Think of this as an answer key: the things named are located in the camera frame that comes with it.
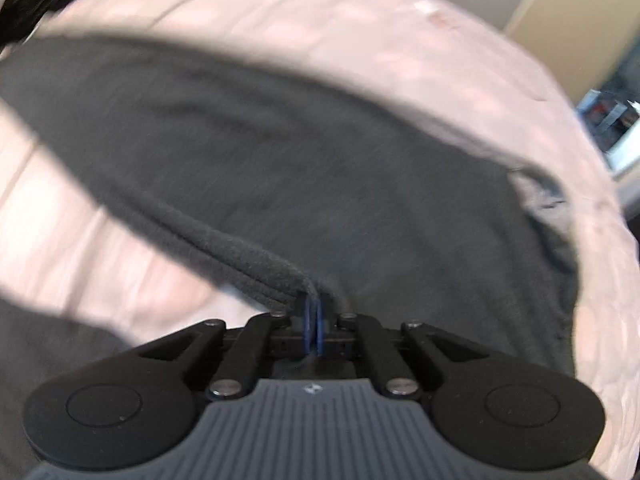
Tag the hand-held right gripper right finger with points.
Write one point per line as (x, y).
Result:
(321, 321)

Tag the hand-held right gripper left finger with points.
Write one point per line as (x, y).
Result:
(307, 321)

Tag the dark grey garment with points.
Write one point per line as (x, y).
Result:
(280, 180)

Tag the pink quilted bed cover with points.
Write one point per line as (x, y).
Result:
(380, 35)

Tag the white shelf with items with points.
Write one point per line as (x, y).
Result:
(612, 125)

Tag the beige door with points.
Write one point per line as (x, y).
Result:
(575, 25)

